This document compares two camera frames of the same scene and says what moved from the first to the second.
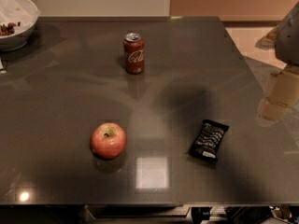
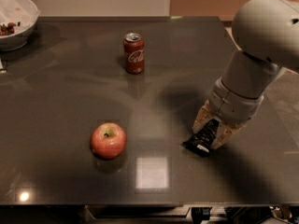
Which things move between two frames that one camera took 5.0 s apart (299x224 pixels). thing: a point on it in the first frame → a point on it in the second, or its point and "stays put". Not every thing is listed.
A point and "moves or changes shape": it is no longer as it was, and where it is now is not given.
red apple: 107,140 stays put
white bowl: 18,16 stays put
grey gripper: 288,39 → 232,105
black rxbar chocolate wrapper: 207,140 moves or changes shape
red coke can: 134,46 stays put
